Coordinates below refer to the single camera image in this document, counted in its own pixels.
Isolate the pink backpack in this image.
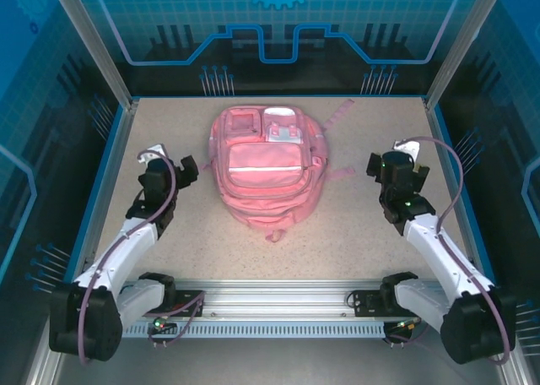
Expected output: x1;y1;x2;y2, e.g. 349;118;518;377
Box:
202;99;356;243

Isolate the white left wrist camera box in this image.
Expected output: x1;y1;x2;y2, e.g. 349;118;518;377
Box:
137;143;169;165

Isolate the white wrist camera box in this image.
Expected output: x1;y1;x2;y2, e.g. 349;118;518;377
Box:
392;138;422;163
137;143;169;165

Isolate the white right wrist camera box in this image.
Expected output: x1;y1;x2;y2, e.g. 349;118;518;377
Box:
392;138;422;163

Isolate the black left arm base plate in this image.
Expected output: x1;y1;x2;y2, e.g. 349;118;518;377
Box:
128;290;207;318

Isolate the aluminium frame post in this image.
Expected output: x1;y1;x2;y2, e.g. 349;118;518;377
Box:
424;0;510;111
46;0;140;111

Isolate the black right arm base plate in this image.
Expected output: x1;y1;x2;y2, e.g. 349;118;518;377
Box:
352;290;406;318

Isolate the aluminium mounting rail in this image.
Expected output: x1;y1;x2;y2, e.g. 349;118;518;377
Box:
54;279;507;318

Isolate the slotted grey cable duct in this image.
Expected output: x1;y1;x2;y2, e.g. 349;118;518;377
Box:
66;322;388;339

